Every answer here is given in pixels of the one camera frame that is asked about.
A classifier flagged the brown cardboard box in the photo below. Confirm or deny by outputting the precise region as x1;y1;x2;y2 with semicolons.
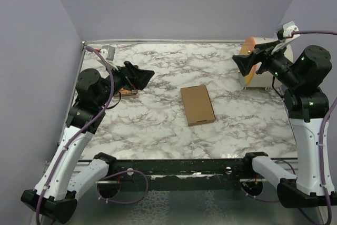
181;85;216;126

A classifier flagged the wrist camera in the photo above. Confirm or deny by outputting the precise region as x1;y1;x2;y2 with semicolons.
271;21;300;54
99;45;117;70

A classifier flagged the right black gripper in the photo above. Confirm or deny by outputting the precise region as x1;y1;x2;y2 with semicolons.
233;39;302;88

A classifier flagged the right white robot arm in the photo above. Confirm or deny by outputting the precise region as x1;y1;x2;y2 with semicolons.
233;41;336;208

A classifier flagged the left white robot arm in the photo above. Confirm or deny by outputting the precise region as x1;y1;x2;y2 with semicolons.
21;61;155;224

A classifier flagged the dark paperback book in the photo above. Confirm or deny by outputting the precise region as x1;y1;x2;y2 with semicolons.
115;89;138;99

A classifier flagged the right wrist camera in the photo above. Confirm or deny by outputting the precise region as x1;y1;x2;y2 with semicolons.
271;21;300;54

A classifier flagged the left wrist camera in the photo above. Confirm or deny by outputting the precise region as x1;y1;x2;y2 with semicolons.
99;45;117;70

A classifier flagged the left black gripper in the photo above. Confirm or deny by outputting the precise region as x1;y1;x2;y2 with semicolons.
96;60;154;107

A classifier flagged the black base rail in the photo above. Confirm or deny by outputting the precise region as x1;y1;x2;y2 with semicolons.
54;152;285;199

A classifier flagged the cream cylinder with coloured face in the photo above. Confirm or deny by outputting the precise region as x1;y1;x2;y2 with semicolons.
232;37;298;88

